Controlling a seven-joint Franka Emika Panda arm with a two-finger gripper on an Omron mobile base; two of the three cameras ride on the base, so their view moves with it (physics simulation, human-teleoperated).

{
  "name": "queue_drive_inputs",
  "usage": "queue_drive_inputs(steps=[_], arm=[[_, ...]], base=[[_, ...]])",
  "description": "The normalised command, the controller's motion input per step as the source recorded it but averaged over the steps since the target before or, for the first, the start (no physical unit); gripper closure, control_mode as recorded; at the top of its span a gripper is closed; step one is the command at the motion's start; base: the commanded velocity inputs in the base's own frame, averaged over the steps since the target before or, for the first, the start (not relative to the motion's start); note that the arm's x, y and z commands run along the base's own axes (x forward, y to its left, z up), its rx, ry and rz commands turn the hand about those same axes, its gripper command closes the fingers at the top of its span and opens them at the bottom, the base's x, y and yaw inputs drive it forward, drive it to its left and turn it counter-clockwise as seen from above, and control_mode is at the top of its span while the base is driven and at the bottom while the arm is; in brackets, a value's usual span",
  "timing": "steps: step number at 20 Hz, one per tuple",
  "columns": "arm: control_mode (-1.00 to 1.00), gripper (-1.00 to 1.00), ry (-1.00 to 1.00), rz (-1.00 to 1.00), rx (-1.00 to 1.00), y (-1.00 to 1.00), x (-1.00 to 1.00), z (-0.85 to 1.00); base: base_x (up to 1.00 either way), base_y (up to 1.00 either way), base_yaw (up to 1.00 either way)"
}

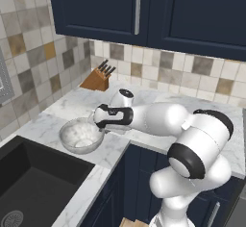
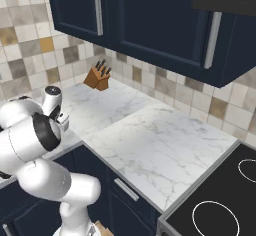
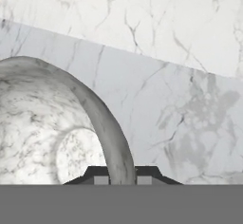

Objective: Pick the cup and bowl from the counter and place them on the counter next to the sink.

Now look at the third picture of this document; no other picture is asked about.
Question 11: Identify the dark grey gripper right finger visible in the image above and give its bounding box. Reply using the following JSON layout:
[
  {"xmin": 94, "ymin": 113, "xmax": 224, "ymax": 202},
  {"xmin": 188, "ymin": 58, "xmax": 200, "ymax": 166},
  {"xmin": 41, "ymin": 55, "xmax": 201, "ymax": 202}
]
[{"xmin": 136, "ymin": 165, "xmax": 184, "ymax": 186}]

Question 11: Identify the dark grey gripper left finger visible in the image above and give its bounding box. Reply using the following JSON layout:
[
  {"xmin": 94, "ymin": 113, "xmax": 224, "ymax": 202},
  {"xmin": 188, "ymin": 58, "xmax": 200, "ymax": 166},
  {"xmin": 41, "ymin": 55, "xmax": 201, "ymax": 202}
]
[{"xmin": 63, "ymin": 165, "xmax": 110, "ymax": 186}]

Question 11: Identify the white marble bowl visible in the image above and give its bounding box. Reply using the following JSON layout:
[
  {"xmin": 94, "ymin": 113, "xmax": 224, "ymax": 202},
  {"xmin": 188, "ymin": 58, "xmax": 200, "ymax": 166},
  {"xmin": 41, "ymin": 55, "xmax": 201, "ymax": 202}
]
[{"xmin": 0, "ymin": 55, "xmax": 138, "ymax": 186}]

